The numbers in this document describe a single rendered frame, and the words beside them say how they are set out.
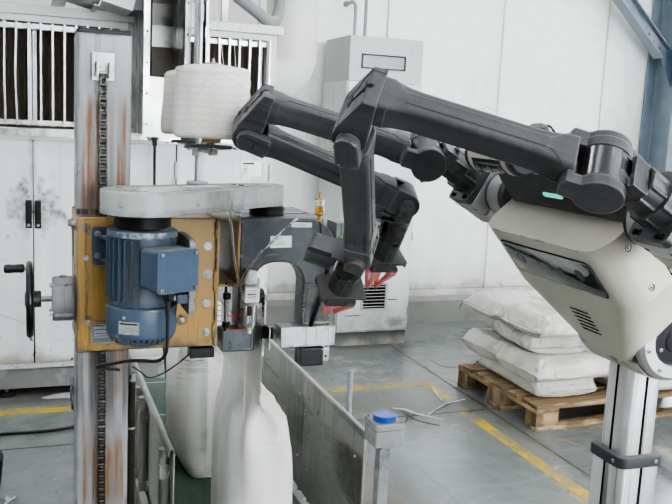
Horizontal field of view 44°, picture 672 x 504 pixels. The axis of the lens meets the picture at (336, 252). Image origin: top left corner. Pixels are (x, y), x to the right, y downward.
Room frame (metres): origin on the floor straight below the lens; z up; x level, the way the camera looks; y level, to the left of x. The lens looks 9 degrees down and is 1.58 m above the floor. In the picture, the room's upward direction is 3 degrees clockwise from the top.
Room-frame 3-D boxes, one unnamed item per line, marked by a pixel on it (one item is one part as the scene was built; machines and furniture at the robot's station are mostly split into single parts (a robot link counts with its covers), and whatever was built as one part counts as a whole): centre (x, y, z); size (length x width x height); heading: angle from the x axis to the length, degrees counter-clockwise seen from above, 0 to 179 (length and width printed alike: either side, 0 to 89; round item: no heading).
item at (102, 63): (1.92, 0.54, 1.68); 0.05 x 0.03 x 0.06; 110
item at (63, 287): (1.94, 0.64, 1.14); 0.11 x 0.06 x 0.11; 20
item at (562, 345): (4.72, -1.19, 0.44); 0.66 x 0.42 x 0.14; 15
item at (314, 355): (2.09, 0.04, 0.98); 0.09 x 0.05 x 0.05; 110
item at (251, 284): (1.96, 0.20, 1.14); 0.05 x 0.04 x 0.16; 110
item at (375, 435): (2.03, -0.14, 0.81); 0.08 x 0.08 x 0.06; 20
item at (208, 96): (1.85, 0.29, 1.61); 0.17 x 0.17 x 0.17
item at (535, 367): (4.55, -1.30, 0.32); 0.66 x 0.43 x 0.15; 112
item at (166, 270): (1.71, 0.34, 1.25); 0.10 x 0.08 x 0.12; 135
